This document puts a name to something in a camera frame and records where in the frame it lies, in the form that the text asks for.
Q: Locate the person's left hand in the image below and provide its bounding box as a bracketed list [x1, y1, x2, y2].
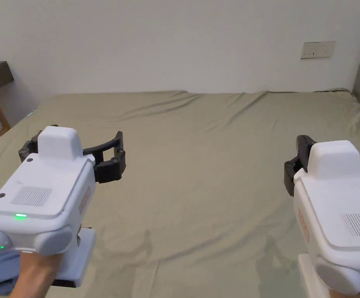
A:
[9, 250, 60, 298]

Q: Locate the white wall socket plate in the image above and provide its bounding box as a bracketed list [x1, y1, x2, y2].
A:
[301, 40, 337, 60]

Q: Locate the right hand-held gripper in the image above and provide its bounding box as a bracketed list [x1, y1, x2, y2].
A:
[284, 135, 360, 298]

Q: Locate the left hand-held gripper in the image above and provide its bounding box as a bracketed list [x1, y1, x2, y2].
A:
[0, 125, 128, 288]

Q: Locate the bed with pale green sheet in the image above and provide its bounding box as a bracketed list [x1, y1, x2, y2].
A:
[0, 88, 360, 298]

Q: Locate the person's right hand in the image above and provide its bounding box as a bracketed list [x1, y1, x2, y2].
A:
[327, 290, 360, 298]

